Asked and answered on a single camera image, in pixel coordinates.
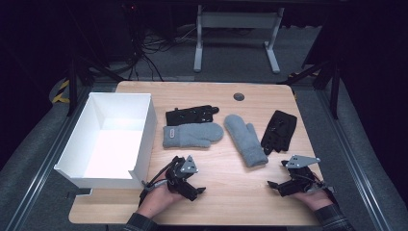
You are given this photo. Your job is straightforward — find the white box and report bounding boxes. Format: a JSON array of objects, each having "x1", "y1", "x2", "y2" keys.
[{"x1": 53, "y1": 91, "x2": 159, "y2": 191}]

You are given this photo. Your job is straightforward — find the black metal stand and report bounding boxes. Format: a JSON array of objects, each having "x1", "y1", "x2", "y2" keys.
[
  {"x1": 65, "y1": 54, "x2": 126, "y2": 117},
  {"x1": 277, "y1": 57, "x2": 342, "y2": 120}
]

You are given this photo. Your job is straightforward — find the white metal stand frame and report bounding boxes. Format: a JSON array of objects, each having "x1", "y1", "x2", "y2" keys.
[{"x1": 192, "y1": 4, "x2": 286, "y2": 75}]

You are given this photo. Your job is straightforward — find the left hand-held gripper cable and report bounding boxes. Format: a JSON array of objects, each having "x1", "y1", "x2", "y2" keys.
[{"x1": 139, "y1": 165, "x2": 170, "y2": 207}]

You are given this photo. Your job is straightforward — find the person's left hand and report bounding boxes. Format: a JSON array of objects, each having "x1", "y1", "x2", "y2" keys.
[{"x1": 136, "y1": 182, "x2": 185, "y2": 219}]

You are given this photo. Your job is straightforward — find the black glove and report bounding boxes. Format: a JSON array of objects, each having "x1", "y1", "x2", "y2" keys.
[
  {"x1": 165, "y1": 104, "x2": 220, "y2": 127},
  {"x1": 260, "y1": 110, "x2": 298, "y2": 156}
]

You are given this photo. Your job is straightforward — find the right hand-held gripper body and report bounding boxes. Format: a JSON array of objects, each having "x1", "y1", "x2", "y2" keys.
[{"x1": 278, "y1": 155, "x2": 323, "y2": 197}]

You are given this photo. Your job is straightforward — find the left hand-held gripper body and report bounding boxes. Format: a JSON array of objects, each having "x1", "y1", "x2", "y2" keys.
[{"x1": 165, "y1": 155, "x2": 199, "y2": 194}]

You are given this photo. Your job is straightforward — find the plain grey mitten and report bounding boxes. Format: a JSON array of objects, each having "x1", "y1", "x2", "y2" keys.
[{"x1": 223, "y1": 114, "x2": 269, "y2": 168}]

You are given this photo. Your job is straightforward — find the hand-held gripper cable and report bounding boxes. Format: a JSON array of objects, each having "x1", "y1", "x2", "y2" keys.
[
  {"x1": 319, "y1": 183, "x2": 339, "y2": 205},
  {"x1": 139, "y1": 165, "x2": 170, "y2": 207}
]

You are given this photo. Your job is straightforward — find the right hand-held gripper cable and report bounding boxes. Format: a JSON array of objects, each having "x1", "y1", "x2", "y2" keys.
[{"x1": 319, "y1": 183, "x2": 339, "y2": 205}]

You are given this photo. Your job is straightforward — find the bundle of black cables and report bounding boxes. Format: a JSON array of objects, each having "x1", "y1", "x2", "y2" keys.
[{"x1": 126, "y1": 23, "x2": 200, "y2": 82}]

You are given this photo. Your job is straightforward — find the grey mitten with label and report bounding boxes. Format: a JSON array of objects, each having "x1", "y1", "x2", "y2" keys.
[{"x1": 162, "y1": 121, "x2": 225, "y2": 149}]

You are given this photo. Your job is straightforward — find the yellow and black striped tape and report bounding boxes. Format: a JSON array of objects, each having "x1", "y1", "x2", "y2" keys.
[{"x1": 51, "y1": 79, "x2": 71, "y2": 105}]

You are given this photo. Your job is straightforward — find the person's right hand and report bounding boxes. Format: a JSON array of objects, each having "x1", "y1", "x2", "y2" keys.
[{"x1": 292, "y1": 188, "x2": 335, "y2": 212}]

